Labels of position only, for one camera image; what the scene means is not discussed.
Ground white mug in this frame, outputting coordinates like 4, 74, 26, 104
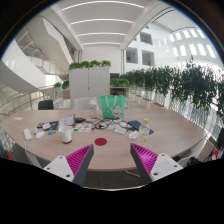
57, 125, 74, 145

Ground black chair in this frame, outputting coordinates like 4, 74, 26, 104
37, 99, 55, 111

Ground white plastic packet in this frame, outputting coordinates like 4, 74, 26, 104
128, 130, 140, 140

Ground tall white cabinet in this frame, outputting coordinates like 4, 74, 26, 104
68, 66, 111, 109

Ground clear empty bottle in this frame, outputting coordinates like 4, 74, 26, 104
88, 98, 98, 119

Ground green tote bag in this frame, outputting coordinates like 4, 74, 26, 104
99, 94, 127, 120

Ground dark blue ribbed flat case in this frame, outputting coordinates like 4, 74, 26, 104
127, 119, 155, 135

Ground row of potted trees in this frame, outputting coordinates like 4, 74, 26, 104
124, 58, 224, 124

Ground colourful sticker sheet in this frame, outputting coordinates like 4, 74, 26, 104
72, 123, 92, 133

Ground white paper sheets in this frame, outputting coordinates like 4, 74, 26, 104
113, 125, 128, 136

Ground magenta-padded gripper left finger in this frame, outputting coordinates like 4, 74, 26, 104
43, 143, 95, 187

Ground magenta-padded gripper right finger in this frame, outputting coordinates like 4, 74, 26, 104
129, 143, 184, 184

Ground white power strip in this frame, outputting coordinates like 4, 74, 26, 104
23, 127, 33, 142

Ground white chair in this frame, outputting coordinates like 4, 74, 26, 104
73, 97, 99, 111

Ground black tablet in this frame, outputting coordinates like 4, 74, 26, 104
49, 120, 60, 131

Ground planter box with green plants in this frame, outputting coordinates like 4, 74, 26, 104
109, 77, 131, 98

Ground green plants atop cabinet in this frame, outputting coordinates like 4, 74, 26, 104
68, 59, 112, 71

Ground flat round red coaster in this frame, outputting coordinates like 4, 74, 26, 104
94, 137, 108, 147

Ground group of ceiling light strips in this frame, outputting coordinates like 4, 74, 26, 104
61, 0, 145, 46

